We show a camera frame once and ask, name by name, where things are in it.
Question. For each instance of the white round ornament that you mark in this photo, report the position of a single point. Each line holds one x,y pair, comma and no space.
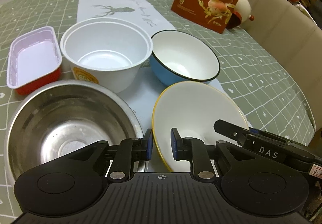
242,13

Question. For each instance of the green grid tablecloth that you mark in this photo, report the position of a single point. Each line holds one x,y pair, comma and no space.
250,75

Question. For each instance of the rectangular red white plastic tray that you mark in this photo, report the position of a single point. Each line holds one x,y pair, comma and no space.
34,60

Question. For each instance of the white foam bowl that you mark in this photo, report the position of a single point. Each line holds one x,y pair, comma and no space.
106,51

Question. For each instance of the blue enamel bowl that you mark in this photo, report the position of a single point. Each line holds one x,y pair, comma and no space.
178,56

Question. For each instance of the stainless steel bowl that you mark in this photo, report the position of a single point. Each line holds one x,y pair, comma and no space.
62,117

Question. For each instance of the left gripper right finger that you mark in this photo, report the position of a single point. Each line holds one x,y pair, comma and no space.
197,153

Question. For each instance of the white bowl yellow rim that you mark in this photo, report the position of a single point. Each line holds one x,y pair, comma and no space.
192,108

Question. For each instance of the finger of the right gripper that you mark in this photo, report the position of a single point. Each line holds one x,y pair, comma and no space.
231,131

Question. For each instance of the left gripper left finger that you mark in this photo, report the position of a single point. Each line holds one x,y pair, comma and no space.
124,155

